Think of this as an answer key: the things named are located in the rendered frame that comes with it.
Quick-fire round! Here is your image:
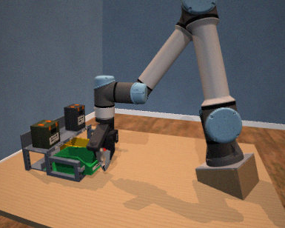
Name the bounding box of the green bin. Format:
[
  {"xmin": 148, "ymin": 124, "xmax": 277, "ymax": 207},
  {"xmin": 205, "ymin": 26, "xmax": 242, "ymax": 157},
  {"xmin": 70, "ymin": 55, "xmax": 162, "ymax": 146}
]
[{"xmin": 54, "ymin": 147, "xmax": 101, "ymax": 175}]

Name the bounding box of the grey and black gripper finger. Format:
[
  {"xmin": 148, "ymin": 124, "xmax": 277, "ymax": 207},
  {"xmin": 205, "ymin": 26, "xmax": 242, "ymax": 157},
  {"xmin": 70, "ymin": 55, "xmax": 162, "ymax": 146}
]
[
  {"xmin": 104, "ymin": 143, "xmax": 115, "ymax": 172},
  {"xmin": 93, "ymin": 148, "xmax": 105, "ymax": 171}
]

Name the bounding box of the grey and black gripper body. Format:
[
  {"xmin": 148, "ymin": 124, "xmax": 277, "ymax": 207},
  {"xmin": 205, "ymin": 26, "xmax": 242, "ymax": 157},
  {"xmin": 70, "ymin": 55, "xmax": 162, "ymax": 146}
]
[{"xmin": 95, "ymin": 117, "xmax": 118, "ymax": 150}]

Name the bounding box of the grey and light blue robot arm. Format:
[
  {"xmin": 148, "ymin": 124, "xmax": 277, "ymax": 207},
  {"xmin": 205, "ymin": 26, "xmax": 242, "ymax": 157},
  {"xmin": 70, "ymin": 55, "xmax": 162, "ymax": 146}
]
[{"xmin": 93, "ymin": 0, "xmax": 244, "ymax": 167}]

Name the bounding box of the grey metal shelf rack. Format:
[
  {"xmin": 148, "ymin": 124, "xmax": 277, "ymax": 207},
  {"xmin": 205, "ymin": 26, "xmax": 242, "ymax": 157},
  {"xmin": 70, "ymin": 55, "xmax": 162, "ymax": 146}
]
[{"xmin": 20, "ymin": 115, "xmax": 95, "ymax": 182}]

